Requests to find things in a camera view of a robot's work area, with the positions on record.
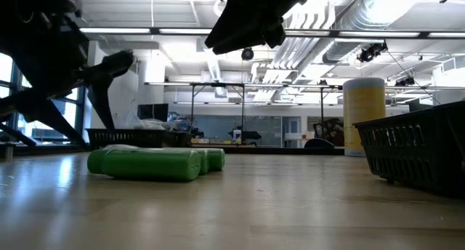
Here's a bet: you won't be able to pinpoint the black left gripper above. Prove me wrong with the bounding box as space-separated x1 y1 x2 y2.
0 42 136 148

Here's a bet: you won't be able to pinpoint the green shampoo bottle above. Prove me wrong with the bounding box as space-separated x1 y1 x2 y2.
86 148 202 182
205 148 227 172

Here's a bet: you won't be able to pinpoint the dark framed window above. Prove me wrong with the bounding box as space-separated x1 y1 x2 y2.
0 53 88 145

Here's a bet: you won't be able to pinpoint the large cotton swab bag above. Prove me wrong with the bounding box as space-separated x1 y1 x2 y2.
102 143 141 152

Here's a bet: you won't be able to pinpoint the black plastic mesh basket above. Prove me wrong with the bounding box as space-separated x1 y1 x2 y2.
163 130 195 149
445 99 465 199
351 103 451 195
86 128 165 150

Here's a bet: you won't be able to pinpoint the black background monitor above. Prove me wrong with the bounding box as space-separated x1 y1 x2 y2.
137 102 170 121

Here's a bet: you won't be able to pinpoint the long ceiling light bar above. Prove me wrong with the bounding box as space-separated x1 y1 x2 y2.
78 27 465 39

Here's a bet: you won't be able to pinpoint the black background robot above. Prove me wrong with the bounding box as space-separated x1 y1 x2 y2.
228 129 262 147

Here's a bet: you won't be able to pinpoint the yellow canister white lid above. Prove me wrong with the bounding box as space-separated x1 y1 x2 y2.
342 76 387 158

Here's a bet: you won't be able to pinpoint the green packets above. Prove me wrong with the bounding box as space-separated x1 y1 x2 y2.
195 148 210 176

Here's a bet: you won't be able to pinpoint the black ceiling camera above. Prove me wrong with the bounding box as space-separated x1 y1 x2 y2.
355 41 389 64
240 45 255 62

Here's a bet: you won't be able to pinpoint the white ring light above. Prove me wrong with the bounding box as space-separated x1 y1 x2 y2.
212 0 225 18

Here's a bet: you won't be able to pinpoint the black background gantry frame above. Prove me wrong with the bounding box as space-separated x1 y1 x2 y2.
144 81 325 146

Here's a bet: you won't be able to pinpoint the silver ceiling duct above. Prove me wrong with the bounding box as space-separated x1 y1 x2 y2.
321 0 404 65

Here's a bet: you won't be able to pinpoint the black aluminium table frame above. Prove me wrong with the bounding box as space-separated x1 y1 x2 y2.
0 142 346 158

